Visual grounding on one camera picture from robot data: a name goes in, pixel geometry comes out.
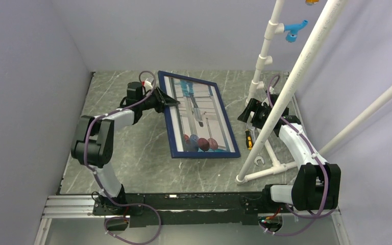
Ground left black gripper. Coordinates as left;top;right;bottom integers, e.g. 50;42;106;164
139;86;180;113

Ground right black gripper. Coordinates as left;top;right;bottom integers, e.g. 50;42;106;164
238;99;274;132

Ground blue picture frame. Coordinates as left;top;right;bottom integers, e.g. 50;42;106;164
157;70;241;159

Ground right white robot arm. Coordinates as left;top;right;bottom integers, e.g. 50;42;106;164
236;108;341;212

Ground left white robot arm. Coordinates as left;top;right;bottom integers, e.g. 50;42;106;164
70;82;179;214

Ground silver 24mm wrench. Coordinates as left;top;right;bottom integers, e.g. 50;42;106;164
252;130;265;167

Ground blue pipe valve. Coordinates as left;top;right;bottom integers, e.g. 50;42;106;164
284;20;308;43

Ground orange pipe fitting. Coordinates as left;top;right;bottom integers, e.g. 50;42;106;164
305;0;319;6

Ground white PVC pipe structure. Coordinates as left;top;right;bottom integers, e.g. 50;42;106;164
235;1;347;185

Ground white diagonal pole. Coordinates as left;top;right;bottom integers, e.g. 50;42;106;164
319;85;392;155

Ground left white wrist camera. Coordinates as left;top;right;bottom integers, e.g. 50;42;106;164
142;80;154;91

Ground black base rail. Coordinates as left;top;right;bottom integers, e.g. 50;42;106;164
92;191;287;228

